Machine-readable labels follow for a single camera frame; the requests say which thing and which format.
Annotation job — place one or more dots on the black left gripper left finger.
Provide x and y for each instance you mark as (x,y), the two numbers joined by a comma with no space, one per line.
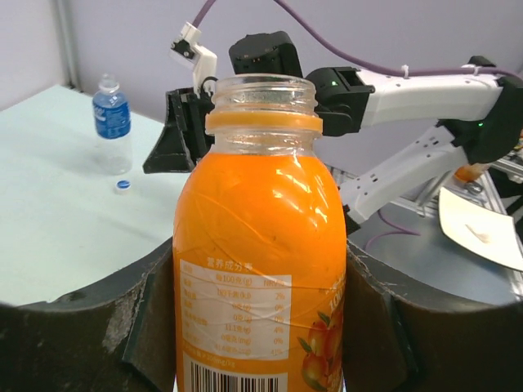
(117,334)

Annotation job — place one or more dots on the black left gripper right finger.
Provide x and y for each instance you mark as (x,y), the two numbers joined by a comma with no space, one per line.
(402,335)

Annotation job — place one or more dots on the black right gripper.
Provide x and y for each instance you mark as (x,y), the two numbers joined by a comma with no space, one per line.
(183,136)

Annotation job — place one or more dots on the blue Pocari bottle cap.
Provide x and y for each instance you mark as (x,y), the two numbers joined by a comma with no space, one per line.
(122,186)

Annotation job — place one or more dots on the blue Pocari Sweat bottle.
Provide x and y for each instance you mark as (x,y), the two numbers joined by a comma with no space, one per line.
(112,119)

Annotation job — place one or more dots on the small orange bottle gold cap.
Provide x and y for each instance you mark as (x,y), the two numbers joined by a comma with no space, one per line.
(259,247)

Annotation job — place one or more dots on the white paper sheet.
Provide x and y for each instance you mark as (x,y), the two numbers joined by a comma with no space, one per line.
(488,234)

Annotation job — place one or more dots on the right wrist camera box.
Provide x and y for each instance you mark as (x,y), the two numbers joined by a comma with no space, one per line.
(199,59)

